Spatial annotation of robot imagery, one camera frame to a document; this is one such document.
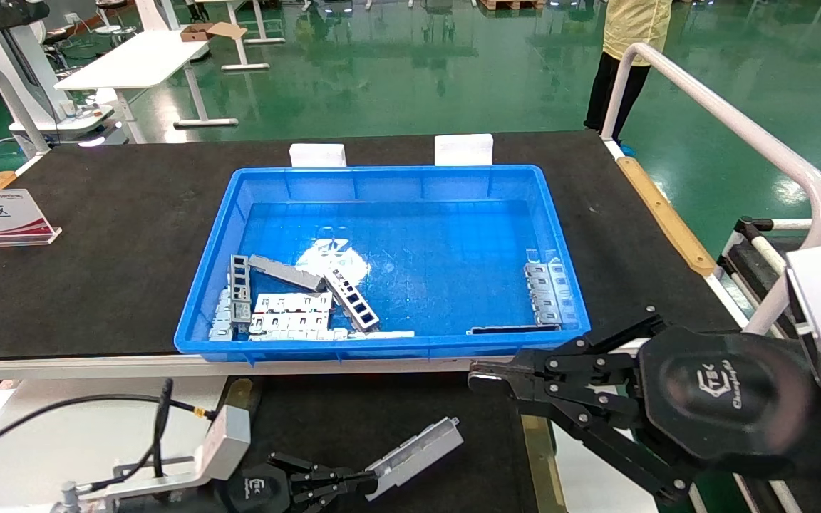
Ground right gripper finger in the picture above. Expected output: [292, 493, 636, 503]
[469, 378, 689, 503]
[468, 306, 668, 390]

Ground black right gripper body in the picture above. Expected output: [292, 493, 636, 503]
[639, 324, 816, 480]

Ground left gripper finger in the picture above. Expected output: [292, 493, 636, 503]
[268, 452, 377, 489]
[289, 484, 379, 513]

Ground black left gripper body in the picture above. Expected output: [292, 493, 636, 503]
[224, 463, 294, 513]

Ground silver perforated metal channel part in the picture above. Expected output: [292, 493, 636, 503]
[366, 418, 464, 501]

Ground dark thin metal strip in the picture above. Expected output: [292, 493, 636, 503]
[468, 325, 562, 336]

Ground black conveyor belt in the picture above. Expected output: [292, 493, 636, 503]
[239, 372, 532, 513]

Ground brass coloured side strip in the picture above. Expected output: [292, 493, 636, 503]
[521, 415, 561, 513]
[222, 378, 262, 413]

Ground white slotted flat metal plate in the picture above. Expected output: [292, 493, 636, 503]
[248, 312, 331, 334]
[254, 292, 334, 314]

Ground wooden edge strip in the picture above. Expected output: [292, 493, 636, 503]
[617, 157, 716, 277]

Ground grey long metal channel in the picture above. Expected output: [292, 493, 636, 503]
[249, 255, 326, 293]

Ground blue plastic bin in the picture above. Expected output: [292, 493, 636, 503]
[174, 165, 591, 364]

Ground white foam block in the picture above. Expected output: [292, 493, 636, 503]
[434, 134, 495, 167]
[289, 144, 348, 169]

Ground white tubular handrail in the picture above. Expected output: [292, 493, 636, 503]
[599, 43, 821, 336]

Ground person yellow top black trousers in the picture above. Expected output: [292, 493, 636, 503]
[585, 0, 673, 143]

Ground white work table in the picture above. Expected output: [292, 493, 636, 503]
[56, 28, 240, 143]

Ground open flat cardboard box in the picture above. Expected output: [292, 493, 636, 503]
[181, 23, 247, 42]

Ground white standing machine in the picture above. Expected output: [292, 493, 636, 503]
[0, 0, 115, 147]

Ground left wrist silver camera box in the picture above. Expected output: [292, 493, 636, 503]
[195, 406, 252, 482]

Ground silver tabbed metal bracket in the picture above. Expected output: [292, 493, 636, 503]
[523, 261, 575, 327]

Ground black cable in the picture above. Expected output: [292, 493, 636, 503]
[0, 378, 217, 492]

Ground black cart frame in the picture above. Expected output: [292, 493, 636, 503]
[717, 217, 796, 321]

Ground aluminium table edge rail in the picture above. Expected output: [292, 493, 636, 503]
[0, 353, 525, 382]

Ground silver notched metal bracket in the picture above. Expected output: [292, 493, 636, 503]
[209, 289, 234, 341]

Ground silver bracket with square holes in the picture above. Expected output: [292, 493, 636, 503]
[230, 254, 253, 325]
[324, 269, 381, 333]

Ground white table frame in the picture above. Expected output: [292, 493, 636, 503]
[193, 0, 286, 72]

